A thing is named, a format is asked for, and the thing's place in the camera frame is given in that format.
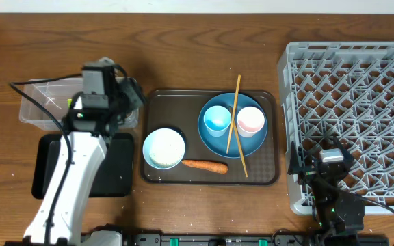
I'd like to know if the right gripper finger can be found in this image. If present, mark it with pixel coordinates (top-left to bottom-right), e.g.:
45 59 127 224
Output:
332 136 354 163
287 141 302 175

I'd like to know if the light blue rice bowl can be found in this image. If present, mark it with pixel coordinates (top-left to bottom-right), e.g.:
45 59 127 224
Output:
142 128 185 170

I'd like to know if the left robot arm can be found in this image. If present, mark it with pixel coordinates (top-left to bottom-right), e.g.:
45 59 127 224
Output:
20 77 146 245

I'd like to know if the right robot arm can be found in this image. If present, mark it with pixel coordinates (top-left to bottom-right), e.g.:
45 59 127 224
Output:
287 137 365 245

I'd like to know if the grey dishwasher rack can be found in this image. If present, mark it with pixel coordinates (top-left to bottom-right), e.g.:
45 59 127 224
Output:
277 42 394 215

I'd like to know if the clear plastic bin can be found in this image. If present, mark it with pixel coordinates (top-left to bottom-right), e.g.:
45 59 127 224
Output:
19 74 139 131

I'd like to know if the brown serving tray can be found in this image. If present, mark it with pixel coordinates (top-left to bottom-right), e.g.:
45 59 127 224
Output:
140 90 280 186

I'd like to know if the white pink cup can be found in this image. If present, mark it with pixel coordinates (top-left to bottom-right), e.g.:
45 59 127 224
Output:
237 107 265 137

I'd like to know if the black plastic tray bin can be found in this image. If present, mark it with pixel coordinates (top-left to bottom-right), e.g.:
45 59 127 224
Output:
31 133 134 200

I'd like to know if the orange carrot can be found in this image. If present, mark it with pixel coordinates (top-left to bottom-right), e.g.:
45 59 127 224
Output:
182 160 228 174

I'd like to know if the dark blue plate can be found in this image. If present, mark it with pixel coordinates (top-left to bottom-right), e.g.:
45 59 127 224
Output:
198 92 268 159

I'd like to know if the light blue cup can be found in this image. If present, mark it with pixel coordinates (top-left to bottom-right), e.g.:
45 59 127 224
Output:
203 105 231 137

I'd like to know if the lower wooden chopstick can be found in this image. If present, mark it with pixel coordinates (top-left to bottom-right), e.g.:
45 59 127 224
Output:
229 107 248 178

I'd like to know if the wooden chopstick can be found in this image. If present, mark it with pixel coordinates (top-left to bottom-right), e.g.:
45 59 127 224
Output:
229 107 248 178
226 74 241 154

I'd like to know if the upper wooden chopstick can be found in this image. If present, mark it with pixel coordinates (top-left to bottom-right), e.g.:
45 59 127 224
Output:
226 74 241 154

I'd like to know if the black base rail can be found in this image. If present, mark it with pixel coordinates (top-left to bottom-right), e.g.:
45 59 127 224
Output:
80 232 389 246

